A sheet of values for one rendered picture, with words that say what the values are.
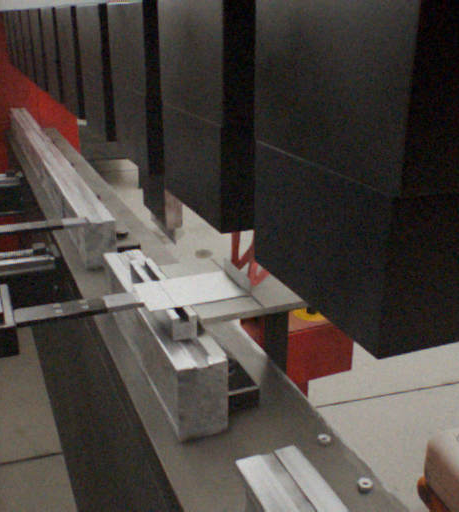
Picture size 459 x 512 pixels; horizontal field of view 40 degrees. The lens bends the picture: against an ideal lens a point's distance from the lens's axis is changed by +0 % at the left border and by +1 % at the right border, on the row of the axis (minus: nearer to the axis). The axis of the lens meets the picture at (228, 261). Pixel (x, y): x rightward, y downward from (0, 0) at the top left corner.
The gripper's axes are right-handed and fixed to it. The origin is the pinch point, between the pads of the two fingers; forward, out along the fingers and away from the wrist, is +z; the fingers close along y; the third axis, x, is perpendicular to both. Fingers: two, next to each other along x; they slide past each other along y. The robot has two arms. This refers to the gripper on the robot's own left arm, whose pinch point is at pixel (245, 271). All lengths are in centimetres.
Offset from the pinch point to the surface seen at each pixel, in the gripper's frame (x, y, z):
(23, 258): -14, -61, 26
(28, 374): 26, -161, 102
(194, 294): -6.0, 1.3, 4.8
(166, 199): -15.5, 3.7, -5.3
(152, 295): -10.4, -0.4, 7.1
